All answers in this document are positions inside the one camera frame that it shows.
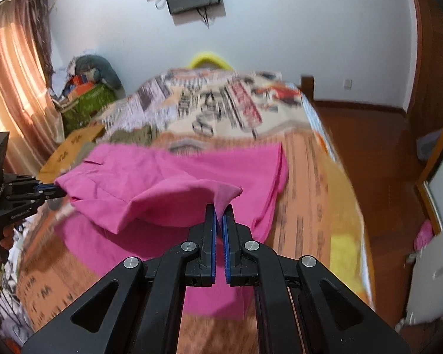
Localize pink pants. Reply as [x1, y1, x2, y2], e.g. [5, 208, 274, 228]
[53, 141, 290, 321]

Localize green storage bag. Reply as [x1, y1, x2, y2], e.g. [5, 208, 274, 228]
[61, 84, 117, 136]

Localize newspaper print bed cover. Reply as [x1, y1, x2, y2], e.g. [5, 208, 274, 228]
[18, 70, 374, 332]

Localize brown striped curtain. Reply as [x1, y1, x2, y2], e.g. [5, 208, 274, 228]
[0, 0, 64, 175]

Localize olive green pants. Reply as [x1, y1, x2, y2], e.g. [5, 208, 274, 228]
[108, 125, 159, 146]

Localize grey plush toy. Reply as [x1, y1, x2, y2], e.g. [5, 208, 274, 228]
[75, 54, 122, 90]

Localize yellow foam headboard guard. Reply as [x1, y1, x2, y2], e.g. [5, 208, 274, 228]
[187, 51, 234, 71]

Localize brown wooden door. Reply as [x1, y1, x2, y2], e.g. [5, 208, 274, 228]
[407, 0, 443, 137]

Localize wall power socket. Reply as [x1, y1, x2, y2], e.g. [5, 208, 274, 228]
[343, 79, 353, 90]

